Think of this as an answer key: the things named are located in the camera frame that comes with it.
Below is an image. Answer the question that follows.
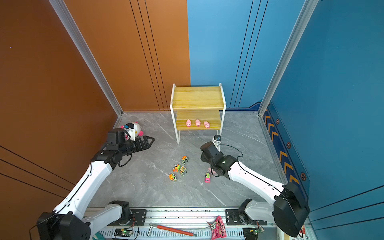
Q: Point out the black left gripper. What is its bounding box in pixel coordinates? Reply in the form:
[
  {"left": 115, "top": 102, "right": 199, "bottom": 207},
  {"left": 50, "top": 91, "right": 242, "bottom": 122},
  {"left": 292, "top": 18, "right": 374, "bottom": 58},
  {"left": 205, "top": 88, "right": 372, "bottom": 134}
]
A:
[{"left": 119, "top": 135, "right": 155, "bottom": 158}]

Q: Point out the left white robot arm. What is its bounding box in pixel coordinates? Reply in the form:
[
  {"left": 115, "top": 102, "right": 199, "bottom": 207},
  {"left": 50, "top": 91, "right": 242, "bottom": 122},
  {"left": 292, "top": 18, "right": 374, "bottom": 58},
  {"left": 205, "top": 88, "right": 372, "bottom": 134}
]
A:
[{"left": 36, "top": 129, "right": 155, "bottom": 240}]

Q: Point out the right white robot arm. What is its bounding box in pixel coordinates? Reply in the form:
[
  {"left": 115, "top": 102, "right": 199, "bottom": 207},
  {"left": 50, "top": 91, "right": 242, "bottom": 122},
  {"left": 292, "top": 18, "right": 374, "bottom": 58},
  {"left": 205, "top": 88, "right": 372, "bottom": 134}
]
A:
[{"left": 200, "top": 142, "right": 311, "bottom": 237}]

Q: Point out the plush doll pink white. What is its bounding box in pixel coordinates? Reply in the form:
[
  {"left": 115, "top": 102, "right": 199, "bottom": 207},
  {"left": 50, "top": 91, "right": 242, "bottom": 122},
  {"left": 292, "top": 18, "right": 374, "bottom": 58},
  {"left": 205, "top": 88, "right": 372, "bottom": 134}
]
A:
[{"left": 121, "top": 122, "right": 144, "bottom": 141}]

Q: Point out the green orange toy truck top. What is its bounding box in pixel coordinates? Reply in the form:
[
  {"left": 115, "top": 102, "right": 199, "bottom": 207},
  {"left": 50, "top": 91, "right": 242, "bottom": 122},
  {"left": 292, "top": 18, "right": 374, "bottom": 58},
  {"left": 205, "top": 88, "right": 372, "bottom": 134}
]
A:
[{"left": 182, "top": 156, "right": 189, "bottom": 165}]

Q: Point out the pink toy truck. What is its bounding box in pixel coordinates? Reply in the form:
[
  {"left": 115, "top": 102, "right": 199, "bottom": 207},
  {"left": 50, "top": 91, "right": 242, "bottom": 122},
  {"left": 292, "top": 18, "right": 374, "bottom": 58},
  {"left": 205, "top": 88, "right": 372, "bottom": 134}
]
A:
[{"left": 205, "top": 172, "right": 211, "bottom": 183}]

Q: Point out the green toy truck middle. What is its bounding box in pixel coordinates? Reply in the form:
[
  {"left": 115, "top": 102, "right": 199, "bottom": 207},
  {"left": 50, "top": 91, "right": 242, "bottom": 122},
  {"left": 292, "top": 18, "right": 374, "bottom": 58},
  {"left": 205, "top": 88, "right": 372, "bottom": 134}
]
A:
[{"left": 179, "top": 166, "right": 187, "bottom": 176}]

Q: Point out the orange toy truck middle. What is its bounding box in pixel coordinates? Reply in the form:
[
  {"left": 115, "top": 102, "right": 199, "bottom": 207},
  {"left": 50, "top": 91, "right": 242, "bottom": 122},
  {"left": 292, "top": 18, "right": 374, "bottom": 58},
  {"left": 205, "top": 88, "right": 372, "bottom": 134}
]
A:
[{"left": 173, "top": 164, "right": 181, "bottom": 173}]

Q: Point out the orange green toy truck bottom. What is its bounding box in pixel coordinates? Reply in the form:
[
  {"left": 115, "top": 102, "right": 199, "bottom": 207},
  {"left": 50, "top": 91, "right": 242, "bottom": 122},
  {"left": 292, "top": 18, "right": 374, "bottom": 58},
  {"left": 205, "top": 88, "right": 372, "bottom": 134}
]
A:
[{"left": 169, "top": 174, "right": 178, "bottom": 182}]

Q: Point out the pink snack packet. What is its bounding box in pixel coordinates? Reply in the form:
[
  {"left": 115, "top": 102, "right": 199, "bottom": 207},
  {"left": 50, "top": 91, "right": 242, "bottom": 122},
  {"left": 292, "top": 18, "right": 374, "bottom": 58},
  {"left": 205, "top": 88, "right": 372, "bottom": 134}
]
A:
[{"left": 208, "top": 216, "right": 227, "bottom": 240}]

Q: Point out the circuit board right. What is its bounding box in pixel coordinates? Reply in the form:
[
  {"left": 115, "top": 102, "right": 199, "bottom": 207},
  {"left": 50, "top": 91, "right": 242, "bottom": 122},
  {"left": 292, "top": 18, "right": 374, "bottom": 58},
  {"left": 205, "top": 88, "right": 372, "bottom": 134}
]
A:
[{"left": 243, "top": 228, "right": 265, "bottom": 240}]

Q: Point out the green circuit board left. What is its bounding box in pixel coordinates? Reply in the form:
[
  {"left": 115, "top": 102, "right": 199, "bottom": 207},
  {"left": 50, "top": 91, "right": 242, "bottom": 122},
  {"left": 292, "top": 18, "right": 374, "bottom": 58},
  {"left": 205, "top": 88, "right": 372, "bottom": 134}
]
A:
[{"left": 114, "top": 228, "right": 134, "bottom": 238}]

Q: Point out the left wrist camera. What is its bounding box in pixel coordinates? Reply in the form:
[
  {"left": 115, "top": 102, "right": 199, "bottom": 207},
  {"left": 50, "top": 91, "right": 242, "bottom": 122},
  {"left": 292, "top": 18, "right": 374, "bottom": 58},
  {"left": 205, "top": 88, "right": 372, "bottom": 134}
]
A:
[{"left": 121, "top": 123, "right": 136, "bottom": 141}]

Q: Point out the white shelf frame with wood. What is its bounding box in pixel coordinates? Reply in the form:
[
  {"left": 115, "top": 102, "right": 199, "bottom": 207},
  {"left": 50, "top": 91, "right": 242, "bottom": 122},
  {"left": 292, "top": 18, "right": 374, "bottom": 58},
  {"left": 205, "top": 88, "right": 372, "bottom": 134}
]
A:
[{"left": 170, "top": 84, "right": 227, "bottom": 144}]

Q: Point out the red handled tool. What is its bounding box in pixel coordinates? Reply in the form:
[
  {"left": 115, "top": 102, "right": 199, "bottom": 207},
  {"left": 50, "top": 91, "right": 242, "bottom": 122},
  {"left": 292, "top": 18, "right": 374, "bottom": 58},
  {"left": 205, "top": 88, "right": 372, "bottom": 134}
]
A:
[{"left": 147, "top": 225, "right": 197, "bottom": 237}]

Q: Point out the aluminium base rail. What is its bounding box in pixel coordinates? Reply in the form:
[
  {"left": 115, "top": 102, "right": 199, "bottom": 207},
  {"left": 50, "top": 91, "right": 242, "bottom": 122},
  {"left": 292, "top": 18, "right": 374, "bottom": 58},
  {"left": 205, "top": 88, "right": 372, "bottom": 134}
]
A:
[{"left": 97, "top": 207, "right": 290, "bottom": 240}]

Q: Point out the aluminium corner post left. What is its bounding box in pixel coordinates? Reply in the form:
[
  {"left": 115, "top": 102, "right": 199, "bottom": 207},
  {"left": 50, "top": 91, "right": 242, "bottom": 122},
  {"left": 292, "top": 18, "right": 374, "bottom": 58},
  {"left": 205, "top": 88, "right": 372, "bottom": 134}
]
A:
[{"left": 49, "top": 0, "right": 124, "bottom": 117}]

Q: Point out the aluminium corner post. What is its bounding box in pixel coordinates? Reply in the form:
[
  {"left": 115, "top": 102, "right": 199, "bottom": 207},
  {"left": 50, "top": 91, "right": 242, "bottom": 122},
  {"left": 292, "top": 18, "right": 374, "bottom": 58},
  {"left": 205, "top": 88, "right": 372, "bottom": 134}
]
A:
[
  {"left": 49, "top": 0, "right": 124, "bottom": 117},
  {"left": 258, "top": 0, "right": 319, "bottom": 117}
]

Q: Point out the aluminium corner post right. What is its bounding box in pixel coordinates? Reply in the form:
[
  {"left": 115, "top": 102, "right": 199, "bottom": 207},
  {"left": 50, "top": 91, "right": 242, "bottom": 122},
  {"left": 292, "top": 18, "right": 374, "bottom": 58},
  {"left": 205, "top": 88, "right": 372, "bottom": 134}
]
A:
[{"left": 258, "top": 0, "right": 319, "bottom": 117}]

